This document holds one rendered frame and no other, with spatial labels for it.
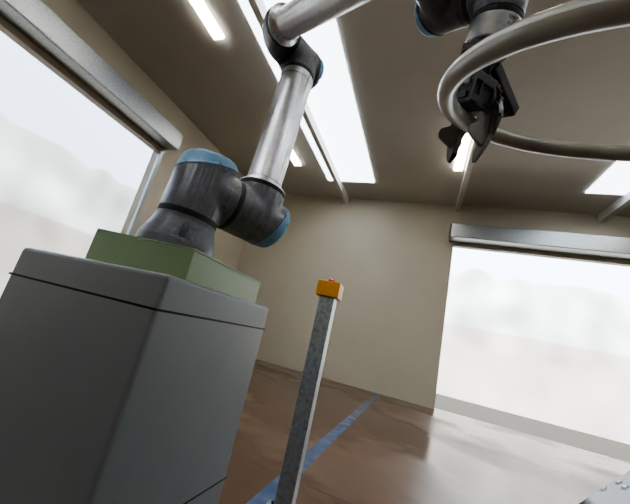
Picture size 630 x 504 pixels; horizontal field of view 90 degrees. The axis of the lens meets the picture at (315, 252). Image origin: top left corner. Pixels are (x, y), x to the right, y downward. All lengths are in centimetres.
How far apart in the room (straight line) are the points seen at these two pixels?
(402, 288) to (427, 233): 128
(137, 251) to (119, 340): 24
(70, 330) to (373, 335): 611
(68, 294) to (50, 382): 15
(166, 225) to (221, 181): 18
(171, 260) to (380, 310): 605
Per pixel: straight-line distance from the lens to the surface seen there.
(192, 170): 84
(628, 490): 27
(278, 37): 117
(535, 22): 44
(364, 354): 658
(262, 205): 90
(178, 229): 79
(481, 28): 77
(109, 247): 86
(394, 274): 672
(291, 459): 169
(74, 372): 68
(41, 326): 77
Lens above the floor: 81
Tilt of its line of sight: 14 degrees up
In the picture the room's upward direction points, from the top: 13 degrees clockwise
